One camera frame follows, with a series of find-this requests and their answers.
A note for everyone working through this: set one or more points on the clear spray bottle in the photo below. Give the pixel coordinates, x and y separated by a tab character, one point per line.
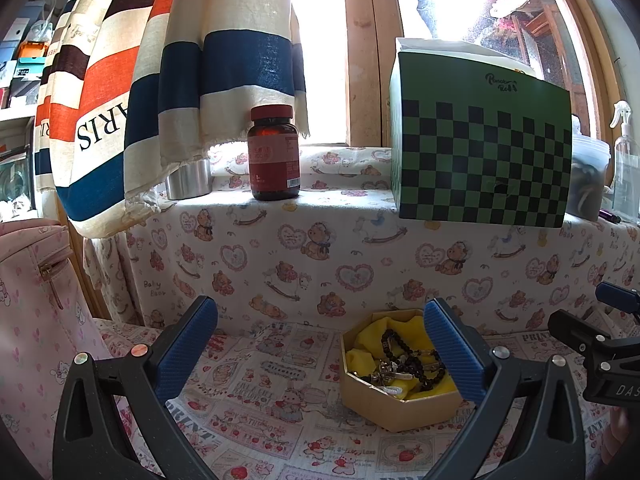
627	170

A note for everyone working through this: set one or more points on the red pill bottle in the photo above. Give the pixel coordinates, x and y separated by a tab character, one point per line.
274	160

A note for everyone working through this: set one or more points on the bear print cloth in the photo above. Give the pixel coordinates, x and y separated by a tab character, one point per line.
350	260

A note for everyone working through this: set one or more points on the pink bag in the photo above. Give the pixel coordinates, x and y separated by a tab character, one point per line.
40	335

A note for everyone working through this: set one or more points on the silver charm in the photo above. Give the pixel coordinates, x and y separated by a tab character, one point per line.
387	374

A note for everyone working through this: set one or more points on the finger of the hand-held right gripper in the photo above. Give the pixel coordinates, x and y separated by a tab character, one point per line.
575	331
620	296

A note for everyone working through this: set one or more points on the wooden window frame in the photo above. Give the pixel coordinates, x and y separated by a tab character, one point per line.
372	60

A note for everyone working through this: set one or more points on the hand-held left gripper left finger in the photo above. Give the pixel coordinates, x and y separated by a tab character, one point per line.
182	345

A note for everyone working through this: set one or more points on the striped curtain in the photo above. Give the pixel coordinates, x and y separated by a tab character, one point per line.
175	85

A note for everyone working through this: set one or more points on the yellow cloth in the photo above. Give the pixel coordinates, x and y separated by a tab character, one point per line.
360	360

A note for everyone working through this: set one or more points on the hexagonal cardboard box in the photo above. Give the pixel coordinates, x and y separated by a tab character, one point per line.
390	410

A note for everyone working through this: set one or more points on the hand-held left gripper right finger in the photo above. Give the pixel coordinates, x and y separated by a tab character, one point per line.
452	350

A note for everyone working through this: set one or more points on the grey plastic jar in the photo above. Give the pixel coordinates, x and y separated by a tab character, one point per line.
587	180

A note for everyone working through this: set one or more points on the metal cup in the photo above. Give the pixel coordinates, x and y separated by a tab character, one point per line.
189	180

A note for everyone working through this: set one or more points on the cluttered shelf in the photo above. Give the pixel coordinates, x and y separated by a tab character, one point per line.
22	85

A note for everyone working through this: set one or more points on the strawberry print cloth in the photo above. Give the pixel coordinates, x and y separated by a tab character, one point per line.
280	410

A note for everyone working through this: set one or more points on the person's right hand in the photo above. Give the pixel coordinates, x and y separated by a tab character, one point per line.
625	435

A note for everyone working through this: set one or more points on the green checkered box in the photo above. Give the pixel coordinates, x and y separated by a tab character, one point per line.
480	150

